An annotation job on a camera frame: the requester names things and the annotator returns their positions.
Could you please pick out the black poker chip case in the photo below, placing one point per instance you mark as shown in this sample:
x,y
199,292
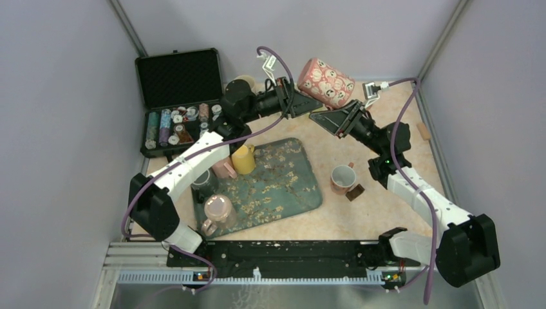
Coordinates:
x,y
173,87

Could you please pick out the cream patterned mug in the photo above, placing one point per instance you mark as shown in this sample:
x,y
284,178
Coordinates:
x,y
249,80

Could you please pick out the light wooden block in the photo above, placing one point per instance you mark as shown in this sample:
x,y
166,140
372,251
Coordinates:
x,y
424,131

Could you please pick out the pink upside-down mug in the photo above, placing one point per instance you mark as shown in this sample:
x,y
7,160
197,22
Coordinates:
x,y
224,169

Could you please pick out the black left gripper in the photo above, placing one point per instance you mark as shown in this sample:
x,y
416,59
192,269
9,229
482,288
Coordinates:
x,y
284,96

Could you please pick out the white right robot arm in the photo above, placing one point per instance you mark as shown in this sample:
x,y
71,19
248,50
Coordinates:
x,y
463,246

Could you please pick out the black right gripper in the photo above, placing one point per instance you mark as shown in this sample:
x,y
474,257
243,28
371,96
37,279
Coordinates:
x,y
335,120

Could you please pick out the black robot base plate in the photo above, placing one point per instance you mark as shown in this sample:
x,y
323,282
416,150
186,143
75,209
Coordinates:
x,y
291,259

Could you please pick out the terracotta upside-down mug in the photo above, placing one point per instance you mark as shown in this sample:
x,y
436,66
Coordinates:
x,y
343,178

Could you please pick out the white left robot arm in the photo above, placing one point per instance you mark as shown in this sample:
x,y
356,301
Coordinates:
x,y
151,198

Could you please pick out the yellow upside-down mug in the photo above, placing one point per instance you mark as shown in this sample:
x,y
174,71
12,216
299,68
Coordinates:
x,y
243,159

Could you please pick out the dark brown wooden block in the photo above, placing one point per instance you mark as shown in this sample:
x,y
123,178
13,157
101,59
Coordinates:
x,y
355,192

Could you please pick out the red-bottomed glass mug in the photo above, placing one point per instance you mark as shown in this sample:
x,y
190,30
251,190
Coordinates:
x,y
325,83

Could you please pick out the black upside-down mug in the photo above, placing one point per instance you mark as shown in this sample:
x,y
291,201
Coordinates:
x,y
205,186

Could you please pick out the teal floral serving tray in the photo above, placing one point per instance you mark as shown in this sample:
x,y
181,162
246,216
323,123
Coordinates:
x,y
282,185

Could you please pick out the light pink glass mug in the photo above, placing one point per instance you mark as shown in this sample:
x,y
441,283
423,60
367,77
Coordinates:
x,y
220,214

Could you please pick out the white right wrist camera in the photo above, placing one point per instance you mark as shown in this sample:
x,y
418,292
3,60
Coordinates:
x,y
372,92

